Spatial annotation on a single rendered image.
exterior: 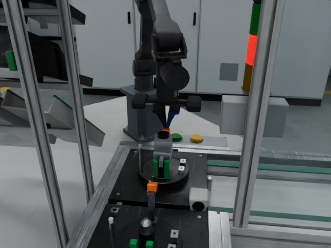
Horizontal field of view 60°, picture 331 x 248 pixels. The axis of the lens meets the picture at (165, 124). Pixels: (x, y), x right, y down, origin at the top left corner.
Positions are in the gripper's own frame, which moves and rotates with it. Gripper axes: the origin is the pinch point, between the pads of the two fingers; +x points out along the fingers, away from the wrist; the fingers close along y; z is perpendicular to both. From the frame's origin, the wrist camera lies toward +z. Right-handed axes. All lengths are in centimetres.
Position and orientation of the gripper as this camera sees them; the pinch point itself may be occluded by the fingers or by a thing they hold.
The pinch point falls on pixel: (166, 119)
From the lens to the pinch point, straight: 81.3
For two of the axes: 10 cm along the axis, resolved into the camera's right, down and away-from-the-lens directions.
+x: 0.0, 8.9, 4.5
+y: -9.9, -0.6, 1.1
